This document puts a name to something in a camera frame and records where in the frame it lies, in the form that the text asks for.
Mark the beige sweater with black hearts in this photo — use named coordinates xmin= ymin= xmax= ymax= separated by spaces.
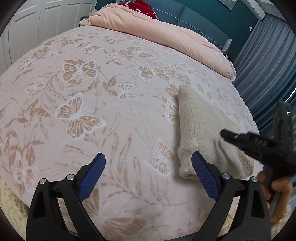
xmin=177 ymin=85 xmax=255 ymax=181

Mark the white wardrobe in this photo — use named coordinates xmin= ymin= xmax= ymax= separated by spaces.
xmin=0 ymin=0 xmax=96 ymax=70

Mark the pink duvet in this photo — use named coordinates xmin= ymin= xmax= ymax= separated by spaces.
xmin=89 ymin=3 xmax=237 ymax=80

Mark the red clothes pile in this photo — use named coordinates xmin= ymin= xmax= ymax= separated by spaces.
xmin=119 ymin=0 xmax=160 ymax=20

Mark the blue-grey curtain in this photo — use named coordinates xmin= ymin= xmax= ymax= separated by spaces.
xmin=231 ymin=13 xmax=296 ymax=139

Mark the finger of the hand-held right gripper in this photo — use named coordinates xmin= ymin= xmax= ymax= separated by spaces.
xmin=220 ymin=129 xmax=278 ymax=163

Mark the bed with butterfly bedspread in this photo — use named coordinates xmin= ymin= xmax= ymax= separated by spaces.
xmin=0 ymin=24 xmax=259 ymax=241

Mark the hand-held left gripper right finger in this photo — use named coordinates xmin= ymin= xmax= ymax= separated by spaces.
xmin=191 ymin=151 xmax=271 ymax=241

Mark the cream fluffy rug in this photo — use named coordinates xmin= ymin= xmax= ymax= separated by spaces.
xmin=0 ymin=178 xmax=30 ymax=233

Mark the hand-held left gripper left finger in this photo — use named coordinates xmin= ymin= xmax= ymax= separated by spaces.
xmin=26 ymin=152 xmax=107 ymax=241

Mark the person's right hand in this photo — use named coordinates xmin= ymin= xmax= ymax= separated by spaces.
xmin=257 ymin=171 xmax=292 ymax=223

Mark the blue upholstered headboard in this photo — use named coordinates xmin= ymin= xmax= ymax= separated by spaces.
xmin=148 ymin=0 xmax=233 ymax=52

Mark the white wall frame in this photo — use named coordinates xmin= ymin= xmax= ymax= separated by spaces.
xmin=220 ymin=0 xmax=266 ymax=20

